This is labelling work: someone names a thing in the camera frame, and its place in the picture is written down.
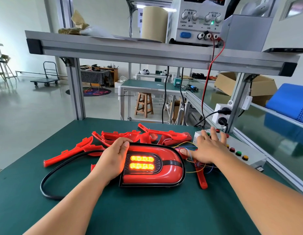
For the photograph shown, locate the person's right hand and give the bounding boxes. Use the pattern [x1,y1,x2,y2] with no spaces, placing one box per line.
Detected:
[180,127,232,166]

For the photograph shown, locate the person's left hand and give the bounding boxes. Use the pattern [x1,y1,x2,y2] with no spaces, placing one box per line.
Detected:
[93,137,133,184]

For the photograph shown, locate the red tail light assembly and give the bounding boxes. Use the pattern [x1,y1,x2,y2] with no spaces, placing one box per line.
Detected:
[119,143,186,188]

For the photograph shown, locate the person's right forearm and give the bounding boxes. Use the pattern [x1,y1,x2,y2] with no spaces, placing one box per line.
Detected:
[213,151,303,235]

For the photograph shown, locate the person's left forearm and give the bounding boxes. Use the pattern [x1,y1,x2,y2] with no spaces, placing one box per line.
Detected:
[23,168,111,235]

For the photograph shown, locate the pile of red plastic trims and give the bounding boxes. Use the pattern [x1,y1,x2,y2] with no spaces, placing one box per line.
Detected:
[43,123,208,190]

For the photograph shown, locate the grey push-button control box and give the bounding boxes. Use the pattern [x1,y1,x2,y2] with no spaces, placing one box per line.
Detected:
[192,129,267,170]

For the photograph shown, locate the wooden stool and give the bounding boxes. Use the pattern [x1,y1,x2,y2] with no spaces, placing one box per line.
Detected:
[135,93,154,118]

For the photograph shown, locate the long green-topped assembly line bench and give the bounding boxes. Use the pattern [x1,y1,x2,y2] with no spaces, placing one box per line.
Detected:
[184,82,303,196]

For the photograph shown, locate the round dark rug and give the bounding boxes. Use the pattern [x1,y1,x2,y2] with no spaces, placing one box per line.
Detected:
[65,87,112,97]

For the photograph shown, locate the green-topped workbench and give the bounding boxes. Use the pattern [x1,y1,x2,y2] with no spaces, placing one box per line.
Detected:
[118,79,189,125]

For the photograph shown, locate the brown cardboard box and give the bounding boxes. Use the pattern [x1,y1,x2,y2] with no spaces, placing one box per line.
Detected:
[214,72,278,107]

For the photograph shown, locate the wooden cabinet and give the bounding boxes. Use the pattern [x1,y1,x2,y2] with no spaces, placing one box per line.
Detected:
[92,66,119,87]

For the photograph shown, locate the table with checkered cloth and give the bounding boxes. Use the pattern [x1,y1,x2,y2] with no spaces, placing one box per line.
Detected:
[80,69,113,87]

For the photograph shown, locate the blue plastic crate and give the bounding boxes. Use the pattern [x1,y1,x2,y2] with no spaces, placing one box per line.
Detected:
[265,83,303,125]

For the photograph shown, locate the black rubber gasket loop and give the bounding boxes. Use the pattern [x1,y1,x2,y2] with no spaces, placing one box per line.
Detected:
[40,150,106,201]

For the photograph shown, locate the platform hand trolley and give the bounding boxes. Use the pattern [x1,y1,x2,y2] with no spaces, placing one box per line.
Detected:
[30,61,61,87]

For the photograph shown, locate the grey metal box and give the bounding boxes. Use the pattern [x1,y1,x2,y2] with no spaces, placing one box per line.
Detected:
[220,14,274,52]

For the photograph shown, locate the black flat phone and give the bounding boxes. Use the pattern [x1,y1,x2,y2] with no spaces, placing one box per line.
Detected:
[263,47,303,54]

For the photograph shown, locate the white bench power supply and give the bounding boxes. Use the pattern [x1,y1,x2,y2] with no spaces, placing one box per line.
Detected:
[167,0,234,46]

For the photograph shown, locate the clear plastic bag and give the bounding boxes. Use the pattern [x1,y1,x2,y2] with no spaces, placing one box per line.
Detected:
[80,25,162,43]

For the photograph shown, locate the tan paper roll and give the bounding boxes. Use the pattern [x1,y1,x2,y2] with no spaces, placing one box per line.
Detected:
[141,6,169,43]

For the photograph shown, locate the crumpled brown paper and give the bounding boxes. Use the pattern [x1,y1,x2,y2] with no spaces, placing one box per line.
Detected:
[58,10,90,35]

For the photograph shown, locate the bundle of thin coloured wires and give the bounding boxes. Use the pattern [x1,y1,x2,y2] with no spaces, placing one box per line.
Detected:
[172,141,218,174]

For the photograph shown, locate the white wall socket block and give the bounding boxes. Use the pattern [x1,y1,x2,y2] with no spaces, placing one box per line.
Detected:
[212,103,232,127]

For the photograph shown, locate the black plug with cable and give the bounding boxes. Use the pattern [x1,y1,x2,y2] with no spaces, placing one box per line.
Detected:
[194,107,232,127]

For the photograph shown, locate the small white switch box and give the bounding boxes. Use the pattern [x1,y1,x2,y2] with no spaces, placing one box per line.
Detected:
[241,95,253,110]

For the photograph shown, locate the hanging black cable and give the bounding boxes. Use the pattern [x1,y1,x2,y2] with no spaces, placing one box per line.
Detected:
[162,66,170,124]
[179,67,187,126]

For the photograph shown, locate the red test lead cable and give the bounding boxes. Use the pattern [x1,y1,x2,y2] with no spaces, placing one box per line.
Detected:
[201,37,226,128]

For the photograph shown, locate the aluminium profile shelf frame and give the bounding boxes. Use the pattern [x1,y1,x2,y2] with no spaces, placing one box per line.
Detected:
[25,30,301,134]

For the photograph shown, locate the metal frame chair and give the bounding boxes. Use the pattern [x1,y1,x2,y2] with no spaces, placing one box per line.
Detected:
[0,42,17,82]

